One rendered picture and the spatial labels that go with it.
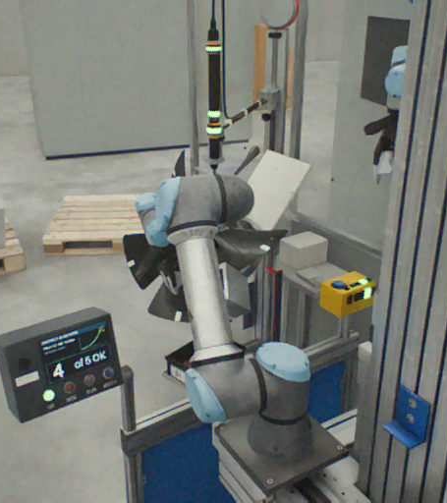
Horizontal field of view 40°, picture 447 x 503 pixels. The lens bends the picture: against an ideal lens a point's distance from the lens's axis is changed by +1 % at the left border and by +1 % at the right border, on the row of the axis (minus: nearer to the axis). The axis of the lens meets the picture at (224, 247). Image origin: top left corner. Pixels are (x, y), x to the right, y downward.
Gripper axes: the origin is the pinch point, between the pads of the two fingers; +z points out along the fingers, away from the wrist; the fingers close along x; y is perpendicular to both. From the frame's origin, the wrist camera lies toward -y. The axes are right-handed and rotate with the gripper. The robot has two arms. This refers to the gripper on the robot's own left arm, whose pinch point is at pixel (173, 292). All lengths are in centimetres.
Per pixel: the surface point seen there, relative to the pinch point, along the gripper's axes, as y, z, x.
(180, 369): -11.5, 18.0, -12.9
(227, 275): 21.5, 8.0, 1.7
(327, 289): 41, 13, -27
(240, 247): 23.5, -7.8, -9.2
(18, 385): -54, -27, -34
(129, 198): 109, 132, 325
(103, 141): 170, 150, 517
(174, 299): 1.3, 6.5, 4.8
